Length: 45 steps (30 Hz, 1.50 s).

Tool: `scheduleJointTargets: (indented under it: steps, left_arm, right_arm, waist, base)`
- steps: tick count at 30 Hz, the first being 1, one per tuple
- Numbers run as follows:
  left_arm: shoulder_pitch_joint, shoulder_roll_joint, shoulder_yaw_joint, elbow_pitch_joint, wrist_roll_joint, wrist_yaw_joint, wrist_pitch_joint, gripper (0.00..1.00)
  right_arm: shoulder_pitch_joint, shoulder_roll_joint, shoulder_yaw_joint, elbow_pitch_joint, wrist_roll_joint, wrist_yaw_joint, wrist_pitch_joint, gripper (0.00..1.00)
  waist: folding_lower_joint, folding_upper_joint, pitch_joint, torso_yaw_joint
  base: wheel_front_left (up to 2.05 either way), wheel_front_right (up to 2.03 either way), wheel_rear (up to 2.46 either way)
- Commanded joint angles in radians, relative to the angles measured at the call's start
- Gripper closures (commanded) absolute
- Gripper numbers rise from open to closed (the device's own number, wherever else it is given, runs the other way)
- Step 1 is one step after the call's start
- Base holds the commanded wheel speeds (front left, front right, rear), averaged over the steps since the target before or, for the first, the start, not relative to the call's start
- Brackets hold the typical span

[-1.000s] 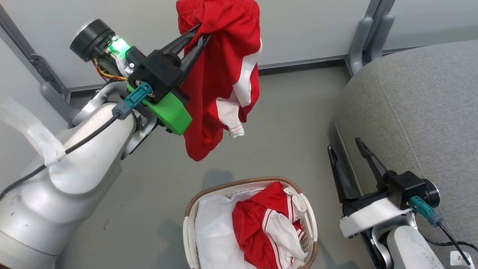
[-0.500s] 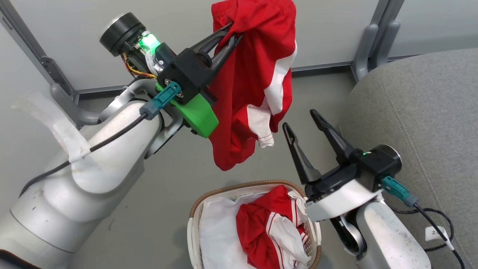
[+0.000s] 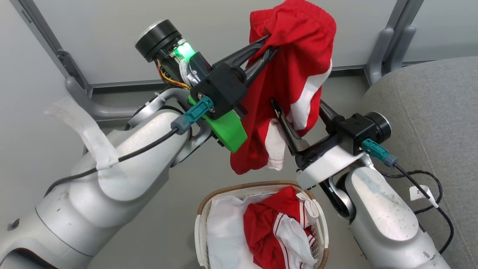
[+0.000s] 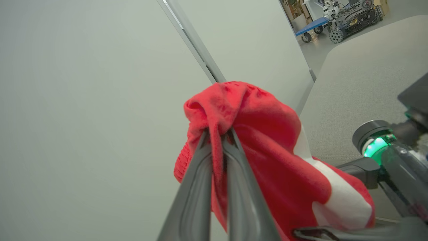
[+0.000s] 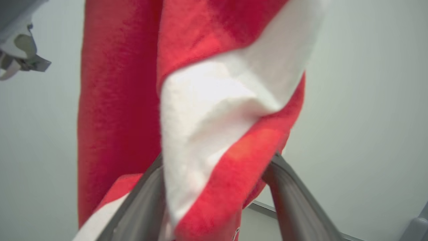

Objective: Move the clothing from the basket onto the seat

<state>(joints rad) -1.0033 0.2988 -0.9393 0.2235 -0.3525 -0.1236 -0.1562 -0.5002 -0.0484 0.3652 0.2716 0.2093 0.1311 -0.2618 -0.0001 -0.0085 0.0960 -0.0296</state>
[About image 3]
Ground red white striped garment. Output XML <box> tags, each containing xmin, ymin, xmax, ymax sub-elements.
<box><xmin>243</xmin><ymin>186</ymin><xmax>320</xmax><ymax>269</ymax></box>

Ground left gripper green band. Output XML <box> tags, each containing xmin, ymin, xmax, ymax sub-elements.
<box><xmin>135</xmin><ymin>19</ymin><xmax>279</xmax><ymax>154</ymax></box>

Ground black right arm cable teal plug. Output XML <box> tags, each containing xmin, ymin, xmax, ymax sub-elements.
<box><xmin>361</xmin><ymin>138</ymin><xmax>455</xmax><ymax>254</ymax></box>

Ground white cloth garment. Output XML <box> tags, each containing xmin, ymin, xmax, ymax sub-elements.
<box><xmin>207</xmin><ymin>193</ymin><xmax>277</xmax><ymax>269</ymax></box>

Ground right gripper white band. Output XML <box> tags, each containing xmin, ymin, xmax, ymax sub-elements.
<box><xmin>271</xmin><ymin>99</ymin><xmax>391</xmax><ymax>190</ymax></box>

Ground black left arm cable teal plug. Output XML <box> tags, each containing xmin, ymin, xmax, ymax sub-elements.
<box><xmin>44</xmin><ymin>96</ymin><xmax>214</xmax><ymax>198</ymax></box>

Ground grey fabric sofa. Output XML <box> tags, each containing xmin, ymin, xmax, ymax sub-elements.
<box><xmin>360</xmin><ymin>56</ymin><xmax>478</xmax><ymax>269</ymax></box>

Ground grey frame post single tube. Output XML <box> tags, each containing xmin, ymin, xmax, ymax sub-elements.
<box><xmin>9</xmin><ymin>0</ymin><xmax>150</xmax><ymax>121</ymax></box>

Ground grey frame post double leg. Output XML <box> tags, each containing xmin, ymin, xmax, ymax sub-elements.
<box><xmin>365</xmin><ymin>0</ymin><xmax>424</xmax><ymax>86</ymax></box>

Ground small white cable label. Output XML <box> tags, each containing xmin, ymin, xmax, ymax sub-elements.
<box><xmin>409</xmin><ymin>185</ymin><xmax>439</xmax><ymax>208</ymax></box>

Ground white tape strap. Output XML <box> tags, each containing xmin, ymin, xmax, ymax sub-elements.
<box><xmin>44</xmin><ymin>96</ymin><xmax>120</xmax><ymax>170</ymax></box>

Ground red shorts with white panels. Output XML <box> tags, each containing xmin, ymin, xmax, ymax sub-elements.
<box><xmin>230</xmin><ymin>0</ymin><xmax>336</xmax><ymax>175</ymax></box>

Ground cream laundry basket brown rim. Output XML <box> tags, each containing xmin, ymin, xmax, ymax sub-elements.
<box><xmin>194</xmin><ymin>181</ymin><xmax>330</xmax><ymax>269</ymax></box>

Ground black arm cable teal plug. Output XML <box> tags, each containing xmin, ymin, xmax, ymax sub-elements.
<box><xmin>361</xmin><ymin>138</ymin><xmax>455</xmax><ymax>254</ymax></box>
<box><xmin>44</xmin><ymin>96</ymin><xmax>214</xmax><ymax>198</ymax></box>

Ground grey wall base rail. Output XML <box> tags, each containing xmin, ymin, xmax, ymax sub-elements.
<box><xmin>91</xmin><ymin>62</ymin><xmax>368</xmax><ymax>90</ymax></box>

